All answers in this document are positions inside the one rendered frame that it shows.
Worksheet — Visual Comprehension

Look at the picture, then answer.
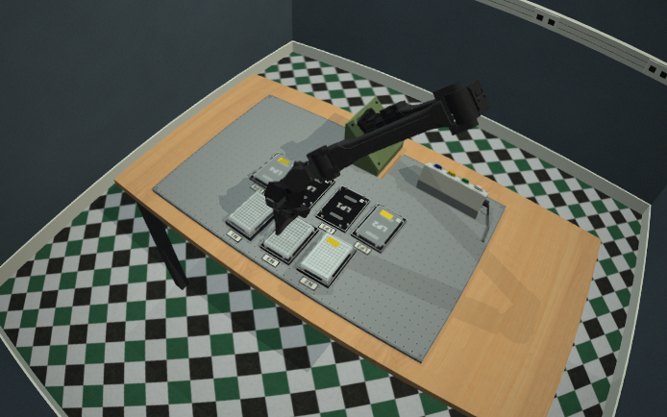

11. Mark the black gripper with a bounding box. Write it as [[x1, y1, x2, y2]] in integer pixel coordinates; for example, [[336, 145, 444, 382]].
[[273, 203, 310, 235]]

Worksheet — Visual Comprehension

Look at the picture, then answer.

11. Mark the grey button panel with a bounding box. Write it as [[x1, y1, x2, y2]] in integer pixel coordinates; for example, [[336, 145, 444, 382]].
[[416, 162, 489, 242]]

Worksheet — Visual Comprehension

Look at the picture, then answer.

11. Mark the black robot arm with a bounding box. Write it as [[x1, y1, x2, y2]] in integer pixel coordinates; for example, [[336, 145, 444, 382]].
[[264, 79, 491, 209]]

